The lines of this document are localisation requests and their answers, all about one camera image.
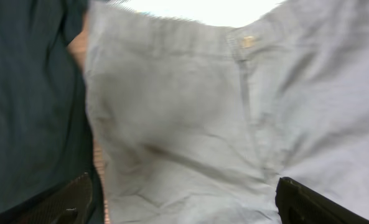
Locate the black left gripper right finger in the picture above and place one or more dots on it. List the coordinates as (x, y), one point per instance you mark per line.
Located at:
(298, 204)

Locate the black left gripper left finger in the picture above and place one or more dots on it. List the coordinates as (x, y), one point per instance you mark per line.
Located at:
(66, 203)

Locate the grey shorts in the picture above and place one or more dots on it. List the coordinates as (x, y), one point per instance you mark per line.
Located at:
(198, 123)

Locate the black garment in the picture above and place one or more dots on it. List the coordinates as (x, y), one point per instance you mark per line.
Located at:
(45, 138)

